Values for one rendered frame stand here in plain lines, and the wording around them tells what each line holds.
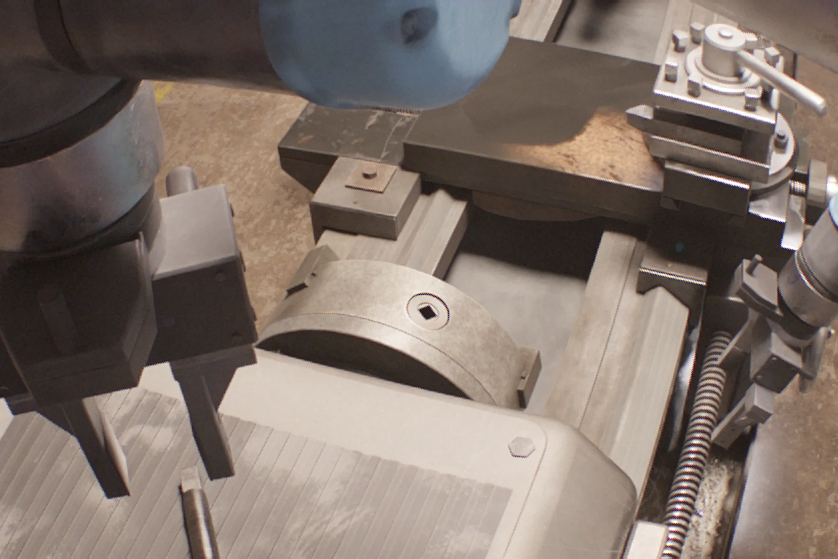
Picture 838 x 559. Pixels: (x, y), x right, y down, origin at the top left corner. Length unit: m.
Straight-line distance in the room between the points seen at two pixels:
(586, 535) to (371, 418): 0.16
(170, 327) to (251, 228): 2.42
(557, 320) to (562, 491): 0.93
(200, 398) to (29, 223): 0.15
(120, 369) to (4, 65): 0.11
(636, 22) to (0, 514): 1.81
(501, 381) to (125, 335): 0.63
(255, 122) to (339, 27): 2.97
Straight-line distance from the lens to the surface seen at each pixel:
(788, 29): 0.39
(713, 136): 1.34
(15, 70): 0.35
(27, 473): 0.72
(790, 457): 2.39
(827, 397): 2.52
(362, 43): 0.26
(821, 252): 1.17
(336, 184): 1.58
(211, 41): 0.28
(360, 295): 0.94
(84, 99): 0.36
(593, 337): 1.41
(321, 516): 0.65
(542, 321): 1.59
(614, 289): 1.48
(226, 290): 0.44
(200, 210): 0.45
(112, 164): 0.38
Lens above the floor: 1.88
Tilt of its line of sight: 45 degrees down
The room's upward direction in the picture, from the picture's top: 5 degrees counter-clockwise
